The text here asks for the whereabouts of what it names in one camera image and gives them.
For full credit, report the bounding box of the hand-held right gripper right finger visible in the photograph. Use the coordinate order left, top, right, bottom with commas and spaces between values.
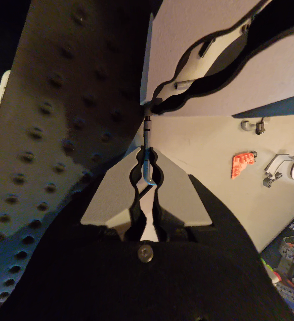
148, 147, 213, 241

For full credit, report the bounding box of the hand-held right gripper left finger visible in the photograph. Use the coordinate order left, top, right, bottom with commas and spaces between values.
80, 147, 146, 241

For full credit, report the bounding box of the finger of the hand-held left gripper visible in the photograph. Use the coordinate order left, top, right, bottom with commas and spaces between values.
140, 0, 266, 107
154, 20, 294, 118

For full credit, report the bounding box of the dark grey elbow connector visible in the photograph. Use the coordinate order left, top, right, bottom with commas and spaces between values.
141, 147, 157, 187

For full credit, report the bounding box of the grey elbow connector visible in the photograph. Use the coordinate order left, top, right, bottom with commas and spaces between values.
240, 119, 256, 132

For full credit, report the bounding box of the orange panel piece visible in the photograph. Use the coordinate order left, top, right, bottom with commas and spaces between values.
231, 152, 258, 179

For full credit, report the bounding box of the light grey curved panel piece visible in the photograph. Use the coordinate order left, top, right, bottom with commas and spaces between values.
263, 154, 294, 188

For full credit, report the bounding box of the black perforated pad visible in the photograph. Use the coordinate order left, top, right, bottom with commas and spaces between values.
0, 0, 153, 301

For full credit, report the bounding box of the blue robot kit box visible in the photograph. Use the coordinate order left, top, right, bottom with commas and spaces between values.
260, 206, 294, 311

